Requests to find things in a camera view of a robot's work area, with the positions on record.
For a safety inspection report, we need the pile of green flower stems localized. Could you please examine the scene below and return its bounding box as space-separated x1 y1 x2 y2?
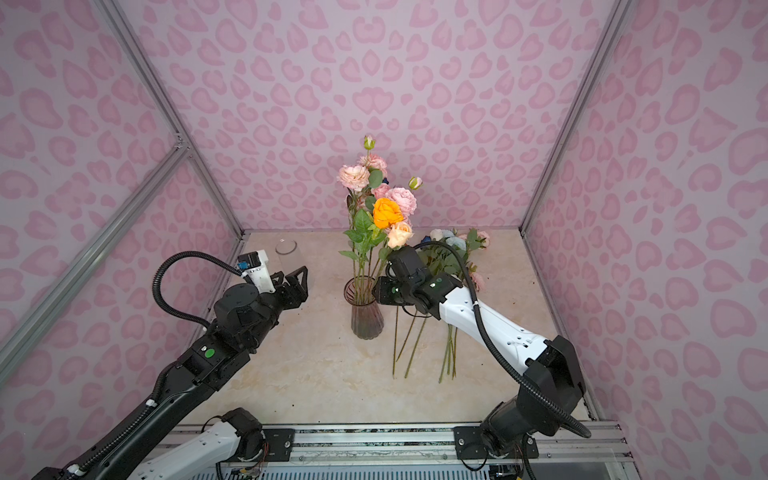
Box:
394 228 490 383

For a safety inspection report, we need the tall clear ribbed glass vase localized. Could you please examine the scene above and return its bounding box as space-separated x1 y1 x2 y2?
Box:
275 238 308 276

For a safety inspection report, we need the orange flower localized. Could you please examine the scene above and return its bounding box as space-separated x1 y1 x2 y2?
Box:
340 193 405 277

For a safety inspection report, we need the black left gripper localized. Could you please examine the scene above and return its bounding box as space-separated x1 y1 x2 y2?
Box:
246 263 308 352

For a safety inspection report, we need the peach rose stem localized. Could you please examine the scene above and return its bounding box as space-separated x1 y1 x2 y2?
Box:
376 221 413 276

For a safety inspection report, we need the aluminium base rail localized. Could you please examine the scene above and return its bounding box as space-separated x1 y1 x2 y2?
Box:
192 421 639 479

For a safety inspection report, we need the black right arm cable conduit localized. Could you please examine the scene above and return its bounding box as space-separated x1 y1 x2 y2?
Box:
413 239 592 439

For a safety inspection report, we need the aluminium frame post right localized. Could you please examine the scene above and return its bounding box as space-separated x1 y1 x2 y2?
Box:
519 0 637 239

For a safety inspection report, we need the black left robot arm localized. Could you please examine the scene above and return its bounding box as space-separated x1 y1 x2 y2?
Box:
34 266 308 479

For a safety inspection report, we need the pink peony flower spray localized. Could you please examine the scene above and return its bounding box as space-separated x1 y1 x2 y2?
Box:
372 182 418 219

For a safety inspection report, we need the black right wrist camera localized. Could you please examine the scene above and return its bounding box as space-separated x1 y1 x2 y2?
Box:
387 245 429 284

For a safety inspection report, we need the aluminium frame corner post left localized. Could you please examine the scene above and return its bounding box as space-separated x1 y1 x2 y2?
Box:
93 0 245 239

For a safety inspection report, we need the pink rose bud spray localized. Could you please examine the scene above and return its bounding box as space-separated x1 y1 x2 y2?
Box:
337 135 388 202

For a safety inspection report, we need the light blue flower spray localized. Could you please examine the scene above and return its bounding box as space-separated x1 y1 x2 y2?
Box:
429 229 467 252

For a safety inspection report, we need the aluminium diagonal frame bar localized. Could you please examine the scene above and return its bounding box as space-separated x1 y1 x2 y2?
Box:
1 141 188 384

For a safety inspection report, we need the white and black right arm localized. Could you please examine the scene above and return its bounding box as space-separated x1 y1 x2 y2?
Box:
373 274 592 457

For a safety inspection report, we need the pink ribbed glass vase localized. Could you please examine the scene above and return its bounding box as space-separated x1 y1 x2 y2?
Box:
344 275 384 340

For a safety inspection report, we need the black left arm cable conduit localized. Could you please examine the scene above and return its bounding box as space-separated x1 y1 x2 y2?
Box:
151 250 244 330

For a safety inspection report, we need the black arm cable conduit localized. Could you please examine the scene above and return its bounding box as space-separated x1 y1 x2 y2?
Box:
413 239 592 439
151 250 244 330

